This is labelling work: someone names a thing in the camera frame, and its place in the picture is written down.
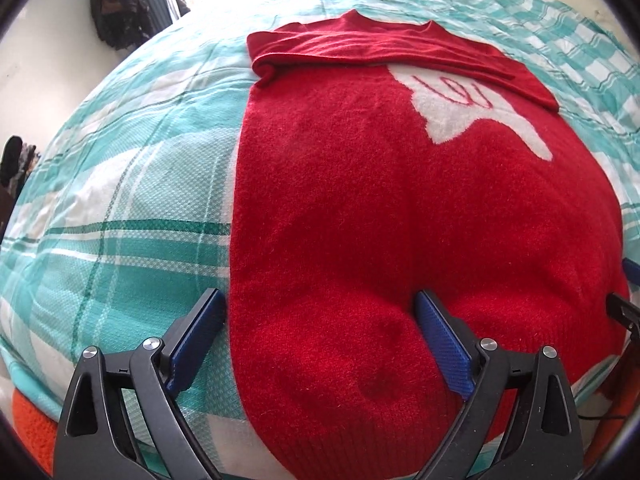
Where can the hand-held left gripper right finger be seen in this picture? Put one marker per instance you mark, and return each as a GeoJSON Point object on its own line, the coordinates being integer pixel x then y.
{"type": "Point", "coordinates": [445, 345]}

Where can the red sweater with white animal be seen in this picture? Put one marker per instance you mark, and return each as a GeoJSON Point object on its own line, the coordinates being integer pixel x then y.
{"type": "Point", "coordinates": [400, 210]}

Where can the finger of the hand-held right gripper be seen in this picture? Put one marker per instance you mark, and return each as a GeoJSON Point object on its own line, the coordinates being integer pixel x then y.
{"type": "Point", "coordinates": [632, 275]}
{"type": "Point", "coordinates": [625, 312]}

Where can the orange fleece clothing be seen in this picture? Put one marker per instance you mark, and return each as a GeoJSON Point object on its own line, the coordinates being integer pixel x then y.
{"type": "Point", "coordinates": [32, 425]}

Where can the teal plaid blanket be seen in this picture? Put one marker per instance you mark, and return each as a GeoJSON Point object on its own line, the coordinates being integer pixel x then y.
{"type": "Point", "coordinates": [140, 185]}

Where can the dark hanging coats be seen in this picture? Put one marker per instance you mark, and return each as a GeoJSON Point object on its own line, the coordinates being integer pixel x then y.
{"type": "Point", "coordinates": [122, 10]}

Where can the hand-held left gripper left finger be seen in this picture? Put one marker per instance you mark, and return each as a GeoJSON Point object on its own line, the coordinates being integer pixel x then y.
{"type": "Point", "coordinates": [197, 340]}

